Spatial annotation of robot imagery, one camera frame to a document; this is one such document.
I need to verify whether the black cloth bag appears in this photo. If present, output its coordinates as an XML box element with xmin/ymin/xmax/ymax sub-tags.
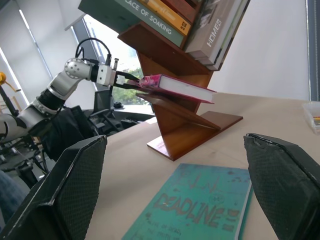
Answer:
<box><xmin>41</xmin><ymin>105</ymin><xmax>87</xmax><ymax>161</ymax></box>

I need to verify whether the black office chair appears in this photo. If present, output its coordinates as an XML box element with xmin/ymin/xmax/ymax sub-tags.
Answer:
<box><xmin>87</xmin><ymin>89</ymin><xmax>126</xmax><ymax>137</ymax></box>

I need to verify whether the white and green book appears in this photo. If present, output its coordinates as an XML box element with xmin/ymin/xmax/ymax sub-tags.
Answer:
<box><xmin>206</xmin><ymin>0</ymin><xmax>252</xmax><ymax>72</ymax></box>

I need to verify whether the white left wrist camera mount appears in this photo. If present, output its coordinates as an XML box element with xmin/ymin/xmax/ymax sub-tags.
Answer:
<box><xmin>96</xmin><ymin>57</ymin><xmax>120</xmax><ymax>87</ymax></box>

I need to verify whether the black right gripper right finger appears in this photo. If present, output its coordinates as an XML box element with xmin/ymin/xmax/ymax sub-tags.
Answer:
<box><xmin>243</xmin><ymin>132</ymin><xmax>320</xmax><ymax>240</ymax></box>

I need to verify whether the brown book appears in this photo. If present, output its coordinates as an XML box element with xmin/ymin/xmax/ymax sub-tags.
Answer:
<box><xmin>159</xmin><ymin>0</ymin><xmax>204</xmax><ymax>25</ymax></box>

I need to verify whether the grey Homes book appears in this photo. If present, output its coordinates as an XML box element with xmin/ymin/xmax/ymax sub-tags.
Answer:
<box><xmin>184</xmin><ymin>0</ymin><xmax>245</xmax><ymax>65</ymax></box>

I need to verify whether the yellow book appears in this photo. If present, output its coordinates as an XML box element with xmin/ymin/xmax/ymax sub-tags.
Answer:
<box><xmin>137</xmin><ymin>0</ymin><xmax>192</xmax><ymax>37</ymax></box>

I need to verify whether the green Place of Soaking book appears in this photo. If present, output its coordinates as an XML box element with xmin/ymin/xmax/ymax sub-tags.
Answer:
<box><xmin>77</xmin><ymin>0</ymin><xmax>188</xmax><ymax>48</ymax></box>

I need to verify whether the teal Deadline book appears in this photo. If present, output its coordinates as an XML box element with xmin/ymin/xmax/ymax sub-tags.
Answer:
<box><xmin>121</xmin><ymin>163</ymin><xmax>254</xmax><ymax>240</ymax></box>

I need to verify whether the clear plastic box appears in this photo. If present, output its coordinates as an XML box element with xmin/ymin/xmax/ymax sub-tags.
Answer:
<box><xmin>301</xmin><ymin>101</ymin><xmax>320</xmax><ymax>136</ymax></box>

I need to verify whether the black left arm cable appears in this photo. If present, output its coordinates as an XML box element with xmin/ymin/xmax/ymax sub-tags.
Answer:
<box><xmin>75</xmin><ymin>37</ymin><xmax>112</xmax><ymax>66</ymax></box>

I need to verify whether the pink hardcover book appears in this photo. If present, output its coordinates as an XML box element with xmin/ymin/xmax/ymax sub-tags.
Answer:
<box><xmin>138</xmin><ymin>74</ymin><xmax>217</xmax><ymax>105</ymax></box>

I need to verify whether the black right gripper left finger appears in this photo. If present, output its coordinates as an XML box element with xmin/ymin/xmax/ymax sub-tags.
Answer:
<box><xmin>0</xmin><ymin>134</ymin><xmax>108</xmax><ymax>240</ymax></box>

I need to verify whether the grey window frame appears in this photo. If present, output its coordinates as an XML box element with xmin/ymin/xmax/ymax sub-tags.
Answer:
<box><xmin>306</xmin><ymin>0</ymin><xmax>320</xmax><ymax>102</ymax></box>

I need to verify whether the person's leg in jeans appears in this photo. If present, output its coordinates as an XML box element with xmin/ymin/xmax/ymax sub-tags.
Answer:
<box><xmin>0</xmin><ymin>171</ymin><xmax>29</xmax><ymax>224</ymax></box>

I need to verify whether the wooden zigzag bookshelf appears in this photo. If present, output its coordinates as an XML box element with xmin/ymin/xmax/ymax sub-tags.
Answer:
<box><xmin>117</xmin><ymin>21</ymin><xmax>244</xmax><ymax>162</ymax></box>

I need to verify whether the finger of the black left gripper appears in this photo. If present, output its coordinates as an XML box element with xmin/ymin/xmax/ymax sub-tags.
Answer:
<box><xmin>123</xmin><ymin>71</ymin><xmax>141</xmax><ymax>82</ymax></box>
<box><xmin>118</xmin><ymin>82</ymin><xmax>142</xmax><ymax>91</ymax></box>

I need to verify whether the yellow clamp tool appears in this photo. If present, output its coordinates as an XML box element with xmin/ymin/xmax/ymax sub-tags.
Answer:
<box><xmin>0</xmin><ymin>71</ymin><xmax>22</xmax><ymax>95</ymax></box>

